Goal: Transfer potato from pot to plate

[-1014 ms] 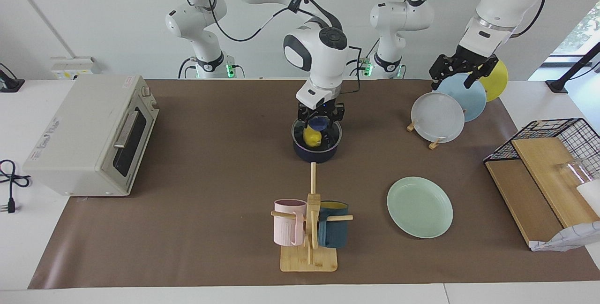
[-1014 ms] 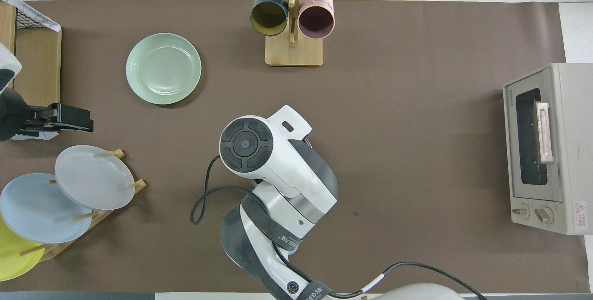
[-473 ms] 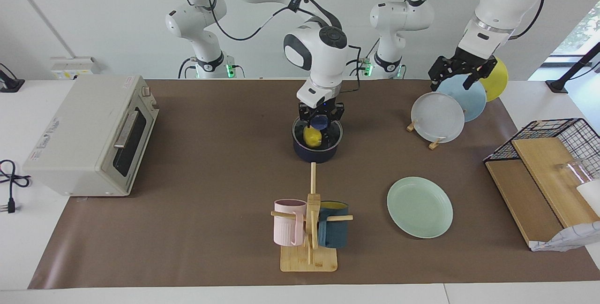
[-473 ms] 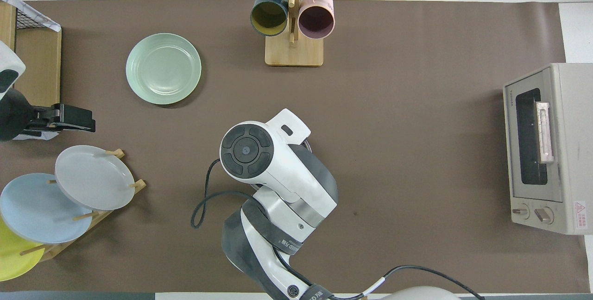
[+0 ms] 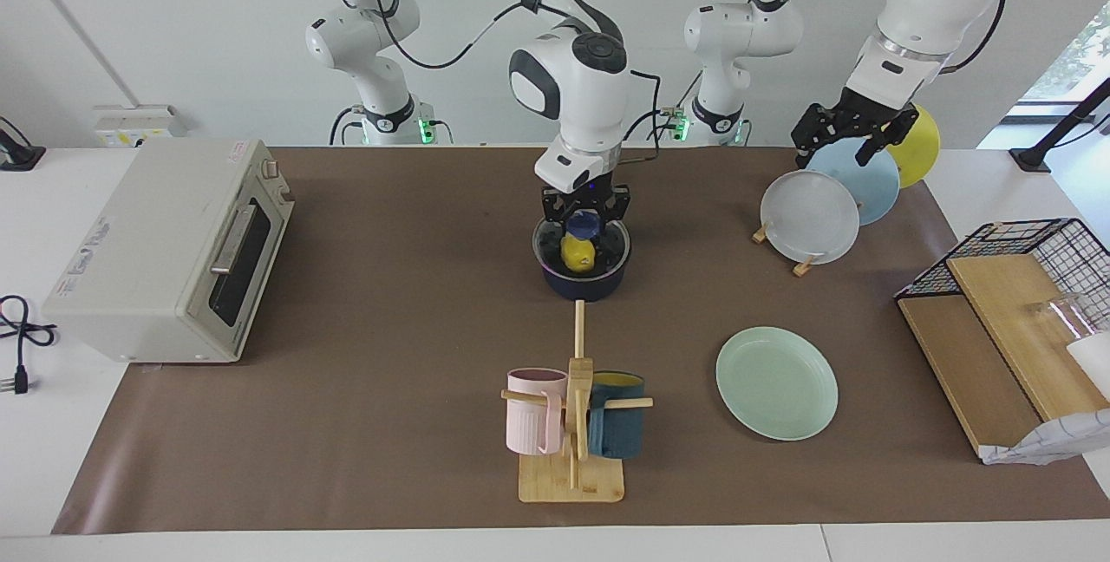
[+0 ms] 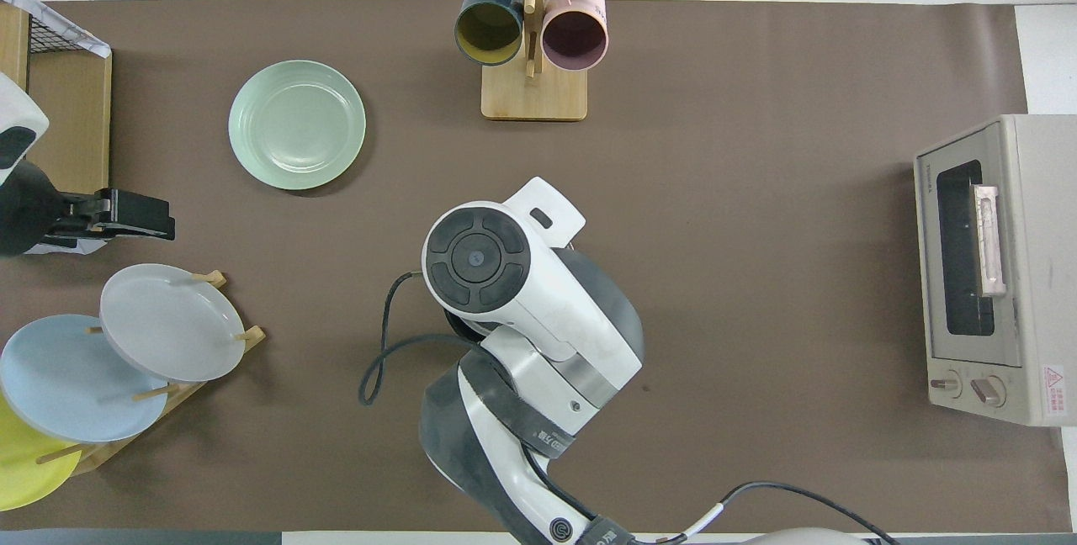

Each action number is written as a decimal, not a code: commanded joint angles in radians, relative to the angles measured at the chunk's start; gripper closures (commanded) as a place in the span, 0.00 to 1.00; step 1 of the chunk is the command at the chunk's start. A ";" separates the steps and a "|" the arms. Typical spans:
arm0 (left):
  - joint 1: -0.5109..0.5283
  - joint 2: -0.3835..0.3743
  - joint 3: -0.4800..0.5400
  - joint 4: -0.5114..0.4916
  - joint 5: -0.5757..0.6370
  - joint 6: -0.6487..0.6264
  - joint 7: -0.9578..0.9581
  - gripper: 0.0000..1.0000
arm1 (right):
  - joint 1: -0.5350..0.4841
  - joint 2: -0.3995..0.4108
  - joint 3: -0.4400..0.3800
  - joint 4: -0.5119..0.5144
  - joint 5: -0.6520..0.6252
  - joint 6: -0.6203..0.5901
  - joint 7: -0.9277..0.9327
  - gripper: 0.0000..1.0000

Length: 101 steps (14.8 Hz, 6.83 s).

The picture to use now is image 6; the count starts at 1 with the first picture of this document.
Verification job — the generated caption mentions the white crumpled cloth piece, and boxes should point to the white crumpled cloth piece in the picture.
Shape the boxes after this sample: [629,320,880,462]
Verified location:
[25,235,108,257]

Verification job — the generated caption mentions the white checked cloth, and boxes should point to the white checked cloth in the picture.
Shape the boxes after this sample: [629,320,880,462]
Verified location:
[0,0,112,60]

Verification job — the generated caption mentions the pink ribbed mug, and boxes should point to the pink ribbed mug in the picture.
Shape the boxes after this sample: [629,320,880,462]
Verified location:
[541,0,608,72]

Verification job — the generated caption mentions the light blue plate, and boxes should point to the light blue plate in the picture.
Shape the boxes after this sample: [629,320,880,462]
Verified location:
[0,314,169,445]

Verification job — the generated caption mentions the brown table mat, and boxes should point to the brown table mat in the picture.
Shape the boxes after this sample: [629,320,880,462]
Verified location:
[0,0,1074,533]

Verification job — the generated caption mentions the grey plate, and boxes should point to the grey plate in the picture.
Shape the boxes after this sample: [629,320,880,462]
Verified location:
[99,263,247,384]

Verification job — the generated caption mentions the wooden mug tree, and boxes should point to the wooden mug tree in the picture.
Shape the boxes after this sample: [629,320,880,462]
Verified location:
[452,0,615,122]

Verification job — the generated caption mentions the wooden shelf rack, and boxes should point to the wooden shelf rack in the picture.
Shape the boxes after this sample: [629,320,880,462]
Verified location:
[0,3,113,195]

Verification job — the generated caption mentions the dark teal mug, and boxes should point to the dark teal mug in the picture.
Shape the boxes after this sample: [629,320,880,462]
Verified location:
[454,0,524,66]

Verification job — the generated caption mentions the wooden plate rack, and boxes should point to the wooden plate rack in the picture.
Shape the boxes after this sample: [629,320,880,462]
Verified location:
[34,270,267,476]

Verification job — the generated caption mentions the black wire basket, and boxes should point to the black wire basket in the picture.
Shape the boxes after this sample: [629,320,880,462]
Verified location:
[29,11,93,54]

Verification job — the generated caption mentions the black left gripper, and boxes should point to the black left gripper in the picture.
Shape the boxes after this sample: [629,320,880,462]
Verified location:
[0,161,176,257]

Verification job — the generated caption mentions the green plate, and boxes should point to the green plate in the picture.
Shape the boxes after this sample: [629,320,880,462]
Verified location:
[228,60,367,191]

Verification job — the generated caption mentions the yellow plate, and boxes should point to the yellow plate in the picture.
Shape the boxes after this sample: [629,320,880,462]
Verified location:
[0,394,82,512]

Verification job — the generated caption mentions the beige toaster oven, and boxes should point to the beige toaster oven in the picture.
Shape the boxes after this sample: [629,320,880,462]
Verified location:
[914,114,1077,428]

